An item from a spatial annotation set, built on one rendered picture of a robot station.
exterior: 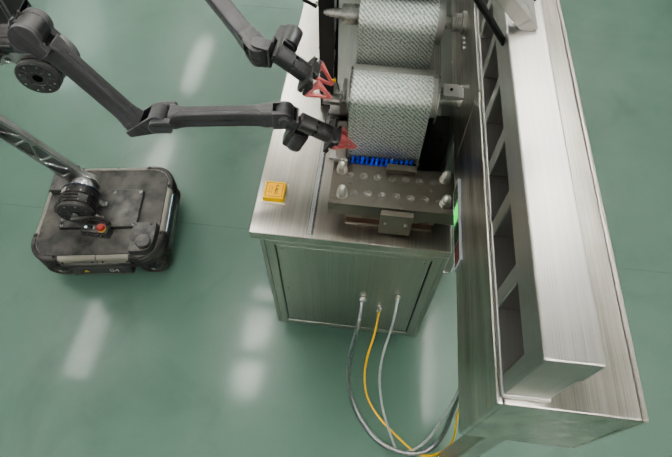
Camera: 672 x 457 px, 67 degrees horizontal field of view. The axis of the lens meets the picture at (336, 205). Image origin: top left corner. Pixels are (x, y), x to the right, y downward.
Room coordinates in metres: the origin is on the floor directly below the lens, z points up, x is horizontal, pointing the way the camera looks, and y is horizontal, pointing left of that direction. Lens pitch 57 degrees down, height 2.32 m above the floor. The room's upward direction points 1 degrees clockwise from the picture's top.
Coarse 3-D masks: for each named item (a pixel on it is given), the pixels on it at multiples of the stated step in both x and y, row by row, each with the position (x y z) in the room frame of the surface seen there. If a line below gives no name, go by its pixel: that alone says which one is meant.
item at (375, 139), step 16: (352, 128) 1.05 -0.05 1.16; (368, 128) 1.05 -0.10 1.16; (384, 128) 1.05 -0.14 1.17; (400, 128) 1.04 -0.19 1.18; (416, 128) 1.04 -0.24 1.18; (368, 144) 1.05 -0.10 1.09; (384, 144) 1.04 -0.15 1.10; (400, 144) 1.04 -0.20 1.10; (416, 144) 1.03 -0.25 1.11; (400, 160) 1.04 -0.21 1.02; (416, 160) 1.03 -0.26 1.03
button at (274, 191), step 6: (270, 186) 1.00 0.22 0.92; (276, 186) 1.00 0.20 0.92; (282, 186) 1.00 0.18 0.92; (264, 192) 0.97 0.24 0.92; (270, 192) 0.97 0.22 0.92; (276, 192) 0.97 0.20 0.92; (282, 192) 0.97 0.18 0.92; (264, 198) 0.95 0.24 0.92; (270, 198) 0.95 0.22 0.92; (276, 198) 0.95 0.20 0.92; (282, 198) 0.95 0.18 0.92
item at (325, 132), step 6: (318, 120) 1.08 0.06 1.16; (336, 120) 1.10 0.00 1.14; (318, 126) 1.05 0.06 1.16; (324, 126) 1.06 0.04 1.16; (330, 126) 1.07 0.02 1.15; (336, 126) 1.08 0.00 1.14; (318, 132) 1.04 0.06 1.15; (324, 132) 1.05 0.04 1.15; (330, 132) 1.05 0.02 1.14; (318, 138) 1.04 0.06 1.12; (324, 138) 1.04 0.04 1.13; (330, 138) 1.04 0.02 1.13; (324, 144) 1.04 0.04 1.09; (330, 144) 1.01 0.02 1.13; (324, 150) 1.01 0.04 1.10
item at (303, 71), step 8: (296, 56) 1.14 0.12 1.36; (296, 64) 1.11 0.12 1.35; (304, 64) 1.13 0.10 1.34; (312, 64) 1.14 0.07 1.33; (288, 72) 1.11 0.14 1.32; (296, 72) 1.11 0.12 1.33; (304, 72) 1.11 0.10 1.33; (312, 72) 1.11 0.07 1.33; (304, 80) 1.10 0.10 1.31; (312, 80) 1.08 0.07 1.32
